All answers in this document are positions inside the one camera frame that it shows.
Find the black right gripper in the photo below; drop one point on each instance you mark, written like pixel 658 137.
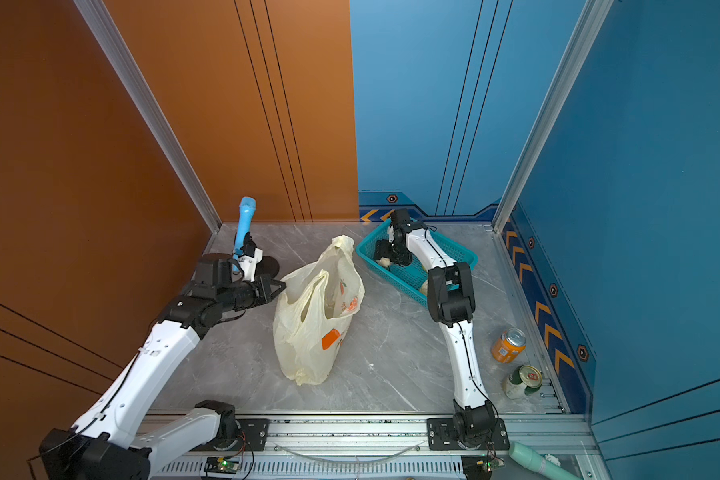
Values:
pixel 382 249

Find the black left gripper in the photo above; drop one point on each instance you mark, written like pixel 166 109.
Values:
pixel 265 293

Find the yellow printed plastic bag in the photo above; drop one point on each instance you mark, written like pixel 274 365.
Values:
pixel 314 314

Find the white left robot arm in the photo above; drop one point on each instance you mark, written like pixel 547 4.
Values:
pixel 103 442

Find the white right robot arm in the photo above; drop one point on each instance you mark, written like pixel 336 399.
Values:
pixel 451 303

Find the orange soda can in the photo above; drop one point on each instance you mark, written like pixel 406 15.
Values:
pixel 510 344

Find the green beer can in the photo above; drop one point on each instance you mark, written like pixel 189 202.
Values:
pixel 524 381

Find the left green circuit board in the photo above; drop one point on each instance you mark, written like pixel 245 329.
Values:
pixel 221 465

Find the green circuit board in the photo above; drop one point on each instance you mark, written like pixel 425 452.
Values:
pixel 221 465
pixel 480 468

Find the right green circuit board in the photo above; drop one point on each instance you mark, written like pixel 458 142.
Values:
pixel 480 468

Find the mint green tube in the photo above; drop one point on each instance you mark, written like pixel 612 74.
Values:
pixel 534 462

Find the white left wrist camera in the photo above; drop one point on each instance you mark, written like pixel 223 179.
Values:
pixel 247 256

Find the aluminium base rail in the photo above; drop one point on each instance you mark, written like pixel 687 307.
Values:
pixel 339 445

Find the aluminium right corner post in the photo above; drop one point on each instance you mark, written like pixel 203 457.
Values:
pixel 587 28

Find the aluminium corner post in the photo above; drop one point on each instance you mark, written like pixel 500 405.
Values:
pixel 587 28
pixel 106 33

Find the aluminium left corner post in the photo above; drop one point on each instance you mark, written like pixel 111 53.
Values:
pixel 106 33

